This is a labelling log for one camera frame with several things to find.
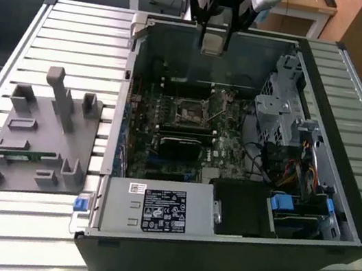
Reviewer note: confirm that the black RAM slot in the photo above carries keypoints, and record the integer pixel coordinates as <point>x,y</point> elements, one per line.
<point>182,86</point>
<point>184,136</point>
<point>181,94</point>
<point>185,129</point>

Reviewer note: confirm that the green RAM stick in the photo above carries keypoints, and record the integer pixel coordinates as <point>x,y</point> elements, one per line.
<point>35,155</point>

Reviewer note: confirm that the grey parts rack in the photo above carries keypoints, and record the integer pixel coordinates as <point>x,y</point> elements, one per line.
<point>32,173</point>

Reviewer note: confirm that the blue plastic clip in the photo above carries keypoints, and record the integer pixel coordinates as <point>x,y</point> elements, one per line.
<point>329,206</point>

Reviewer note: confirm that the black open PC case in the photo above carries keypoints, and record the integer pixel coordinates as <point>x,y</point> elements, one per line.
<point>215,263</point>

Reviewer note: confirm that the CPU socket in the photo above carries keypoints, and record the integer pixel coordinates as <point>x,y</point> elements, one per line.
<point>192,111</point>

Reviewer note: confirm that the silver power supply unit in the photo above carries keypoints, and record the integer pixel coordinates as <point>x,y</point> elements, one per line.
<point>114,201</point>

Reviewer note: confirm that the grey case corner bracket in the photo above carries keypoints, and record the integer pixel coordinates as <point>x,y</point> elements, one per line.
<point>138,25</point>

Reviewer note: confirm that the silver CPU plate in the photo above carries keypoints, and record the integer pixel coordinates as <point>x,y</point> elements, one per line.
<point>213,43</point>

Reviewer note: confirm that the black plastic bay cover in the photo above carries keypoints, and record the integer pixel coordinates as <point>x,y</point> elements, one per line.
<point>242,205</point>

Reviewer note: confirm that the blue case latch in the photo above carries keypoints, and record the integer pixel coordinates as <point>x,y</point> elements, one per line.
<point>82,205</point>

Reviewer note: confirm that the metal drive cage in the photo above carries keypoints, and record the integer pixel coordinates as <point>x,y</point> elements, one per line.
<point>271,105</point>

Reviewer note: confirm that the thin metal locking lever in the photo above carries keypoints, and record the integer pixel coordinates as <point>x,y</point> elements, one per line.
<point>217,114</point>

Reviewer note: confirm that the green motherboard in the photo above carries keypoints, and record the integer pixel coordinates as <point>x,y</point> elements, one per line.
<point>232,140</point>

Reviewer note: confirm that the silver chipset heat sink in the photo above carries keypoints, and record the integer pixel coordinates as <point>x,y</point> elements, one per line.
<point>209,175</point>

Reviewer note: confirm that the blue disk carrier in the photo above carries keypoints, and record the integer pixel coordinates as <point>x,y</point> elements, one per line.
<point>281,202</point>

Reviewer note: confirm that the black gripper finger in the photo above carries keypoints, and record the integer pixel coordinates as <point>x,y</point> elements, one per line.
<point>229,39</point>
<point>203,35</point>

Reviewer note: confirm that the black graphics card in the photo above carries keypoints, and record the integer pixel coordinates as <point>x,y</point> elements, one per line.
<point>179,147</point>

